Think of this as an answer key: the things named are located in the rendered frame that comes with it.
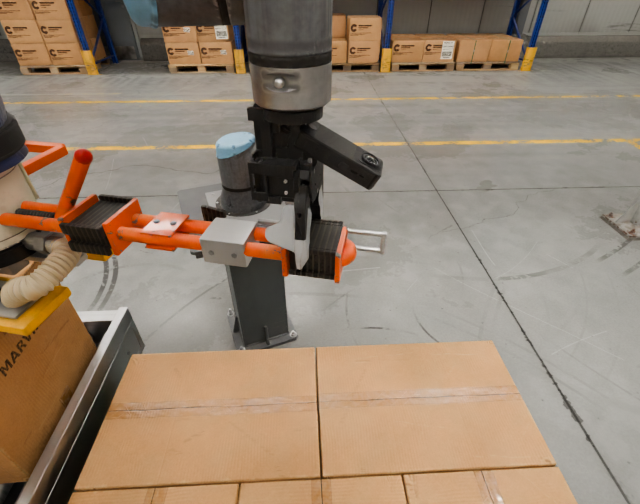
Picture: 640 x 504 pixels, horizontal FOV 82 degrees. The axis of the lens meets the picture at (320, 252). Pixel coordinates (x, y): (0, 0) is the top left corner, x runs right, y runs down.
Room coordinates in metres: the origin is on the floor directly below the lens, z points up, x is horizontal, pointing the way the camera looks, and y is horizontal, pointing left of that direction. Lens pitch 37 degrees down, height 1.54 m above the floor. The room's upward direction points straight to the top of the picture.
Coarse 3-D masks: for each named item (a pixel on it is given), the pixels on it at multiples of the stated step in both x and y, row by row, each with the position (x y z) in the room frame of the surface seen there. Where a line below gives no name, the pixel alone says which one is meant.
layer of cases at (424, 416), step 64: (128, 384) 0.65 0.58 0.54; (192, 384) 0.65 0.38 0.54; (256, 384) 0.65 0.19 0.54; (320, 384) 0.65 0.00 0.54; (384, 384) 0.65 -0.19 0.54; (448, 384) 0.65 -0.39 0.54; (512, 384) 0.65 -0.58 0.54; (128, 448) 0.46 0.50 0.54; (192, 448) 0.46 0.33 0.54; (256, 448) 0.46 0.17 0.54; (320, 448) 0.48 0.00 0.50; (384, 448) 0.46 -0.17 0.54; (448, 448) 0.46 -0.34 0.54; (512, 448) 0.46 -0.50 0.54
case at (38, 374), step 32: (64, 320) 0.72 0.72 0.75; (0, 352) 0.52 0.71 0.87; (32, 352) 0.58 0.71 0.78; (64, 352) 0.66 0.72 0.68; (0, 384) 0.47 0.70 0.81; (32, 384) 0.53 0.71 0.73; (64, 384) 0.60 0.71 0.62; (0, 416) 0.43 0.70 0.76; (32, 416) 0.48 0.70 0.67; (0, 448) 0.38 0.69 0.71; (32, 448) 0.43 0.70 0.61; (0, 480) 0.37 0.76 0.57
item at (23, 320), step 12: (0, 288) 0.45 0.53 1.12; (60, 288) 0.47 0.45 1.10; (0, 300) 0.44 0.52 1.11; (36, 300) 0.44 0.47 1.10; (48, 300) 0.44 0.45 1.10; (60, 300) 0.45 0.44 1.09; (0, 312) 0.41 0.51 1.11; (12, 312) 0.41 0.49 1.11; (24, 312) 0.41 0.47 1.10; (36, 312) 0.41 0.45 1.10; (48, 312) 0.43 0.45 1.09; (0, 324) 0.39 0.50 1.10; (12, 324) 0.39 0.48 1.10; (24, 324) 0.39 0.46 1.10; (36, 324) 0.40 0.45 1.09
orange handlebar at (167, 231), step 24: (48, 144) 0.82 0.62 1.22; (24, 168) 0.70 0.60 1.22; (0, 216) 0.51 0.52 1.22; (24, 216) 0.51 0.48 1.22; (144, 216) 0.51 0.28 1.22; (168, 216) 0.51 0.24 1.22; (144, 240) 0.46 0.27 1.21; (168, 240) 0.45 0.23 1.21; (192, 240) 0.45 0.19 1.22; (264, 240) 0.47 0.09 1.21
